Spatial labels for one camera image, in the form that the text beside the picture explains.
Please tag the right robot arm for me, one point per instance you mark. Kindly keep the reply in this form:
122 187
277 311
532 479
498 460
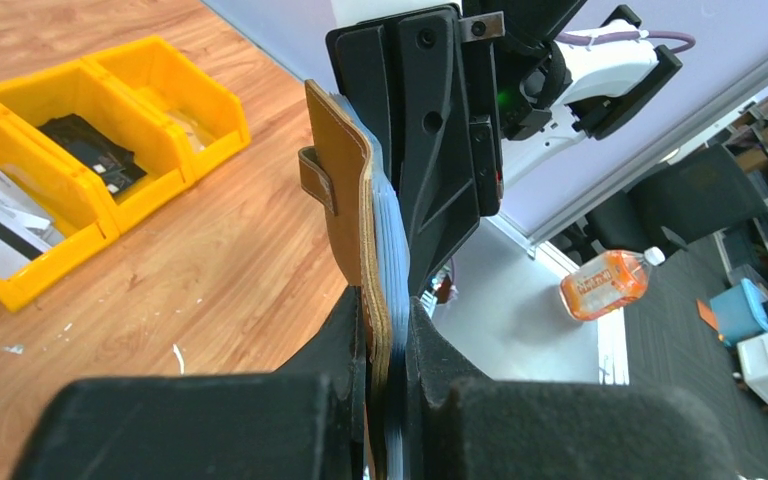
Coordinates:
617 68

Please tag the yellow bin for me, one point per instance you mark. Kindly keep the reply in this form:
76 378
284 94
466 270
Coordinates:
67 195
76 88
204 118

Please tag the middle yellow bin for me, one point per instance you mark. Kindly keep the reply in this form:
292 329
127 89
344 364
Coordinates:
76 88

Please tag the white cards in bin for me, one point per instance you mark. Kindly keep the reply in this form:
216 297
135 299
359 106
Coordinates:
26 230

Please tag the black cards in bin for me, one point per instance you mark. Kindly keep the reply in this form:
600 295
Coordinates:
114 164

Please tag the blue storage box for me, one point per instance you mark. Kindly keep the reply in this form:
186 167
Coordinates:
740 312

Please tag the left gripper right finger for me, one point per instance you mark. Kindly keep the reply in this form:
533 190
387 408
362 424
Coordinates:
464 425

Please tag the brown leather card holder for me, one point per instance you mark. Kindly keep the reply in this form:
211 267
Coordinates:
343 171

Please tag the left yellow bin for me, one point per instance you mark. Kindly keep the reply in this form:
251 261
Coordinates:
67 195

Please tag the orange drink bottle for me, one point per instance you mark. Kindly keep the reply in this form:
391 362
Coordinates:
608 282

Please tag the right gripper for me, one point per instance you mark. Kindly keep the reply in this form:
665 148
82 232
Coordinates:
403 75

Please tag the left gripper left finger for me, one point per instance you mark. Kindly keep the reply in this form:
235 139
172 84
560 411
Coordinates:
302 421

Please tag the right yellow bin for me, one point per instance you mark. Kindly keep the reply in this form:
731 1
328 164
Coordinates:
204 118

